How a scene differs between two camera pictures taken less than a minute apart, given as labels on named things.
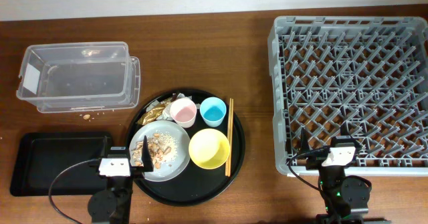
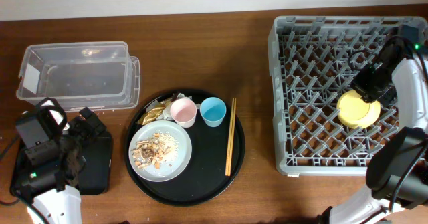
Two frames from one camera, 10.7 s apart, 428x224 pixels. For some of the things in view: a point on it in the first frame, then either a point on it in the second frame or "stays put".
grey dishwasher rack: x=369 y=72 stays put
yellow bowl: x=209 y=148 -> x=356 y=112
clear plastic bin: x=79 y=77 stays put
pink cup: x=183 y=111 stays put
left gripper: x=148 y=164 -> x=89 y=134
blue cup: x=213 y=110 stays put
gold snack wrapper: x=153 y=114 stays put
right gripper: x=315 y=159 -> x=358 y=84
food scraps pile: x=162 y=149 stays put
